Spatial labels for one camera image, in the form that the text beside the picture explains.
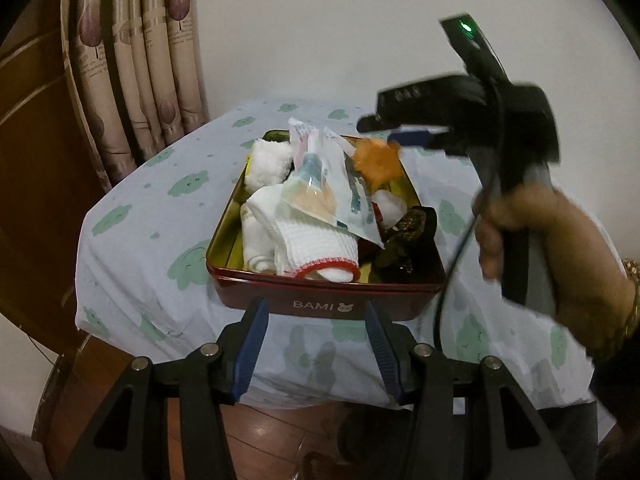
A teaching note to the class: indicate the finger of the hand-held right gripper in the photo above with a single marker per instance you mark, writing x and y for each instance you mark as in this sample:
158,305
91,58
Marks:
415,136
377,122

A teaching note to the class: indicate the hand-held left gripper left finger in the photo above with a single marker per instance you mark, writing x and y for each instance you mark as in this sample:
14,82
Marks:
250,355

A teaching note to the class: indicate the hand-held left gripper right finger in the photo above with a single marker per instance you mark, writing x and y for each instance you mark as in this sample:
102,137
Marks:
382,355

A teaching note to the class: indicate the orange plush toy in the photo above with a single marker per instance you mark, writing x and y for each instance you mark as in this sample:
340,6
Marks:
375,160

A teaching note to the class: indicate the red tin box gold inside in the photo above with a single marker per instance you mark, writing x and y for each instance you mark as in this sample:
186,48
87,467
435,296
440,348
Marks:
250,300

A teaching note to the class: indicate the small white item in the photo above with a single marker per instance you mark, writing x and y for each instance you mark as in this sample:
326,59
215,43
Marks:
392,205

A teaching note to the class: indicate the white plastic packet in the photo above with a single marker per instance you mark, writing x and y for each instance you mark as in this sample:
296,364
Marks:
305,142

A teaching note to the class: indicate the black hair accessory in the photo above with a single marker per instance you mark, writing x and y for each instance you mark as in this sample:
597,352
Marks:
415,222

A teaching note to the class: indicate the teal printed plastic packet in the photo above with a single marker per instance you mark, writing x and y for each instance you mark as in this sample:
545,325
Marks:
350,210

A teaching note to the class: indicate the white fluffy towel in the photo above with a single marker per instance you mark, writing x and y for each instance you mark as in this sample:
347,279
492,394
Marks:
267,165

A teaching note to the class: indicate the white waffle cloth red edge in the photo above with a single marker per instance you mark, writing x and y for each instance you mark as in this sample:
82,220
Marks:
315,247

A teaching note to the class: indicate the person's right hand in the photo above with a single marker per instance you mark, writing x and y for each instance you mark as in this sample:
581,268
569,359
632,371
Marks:
585,270

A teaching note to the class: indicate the cloud print tablecloth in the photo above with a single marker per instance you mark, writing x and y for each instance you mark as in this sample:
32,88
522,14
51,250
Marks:
150,240

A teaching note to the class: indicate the dark cloth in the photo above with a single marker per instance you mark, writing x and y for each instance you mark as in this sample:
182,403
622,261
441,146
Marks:
617,410

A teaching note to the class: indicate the beige tree print curtain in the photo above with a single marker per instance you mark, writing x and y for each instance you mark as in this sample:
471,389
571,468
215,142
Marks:
135,60

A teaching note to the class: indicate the brown wooden door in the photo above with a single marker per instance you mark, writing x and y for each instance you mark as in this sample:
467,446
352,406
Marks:
35,160

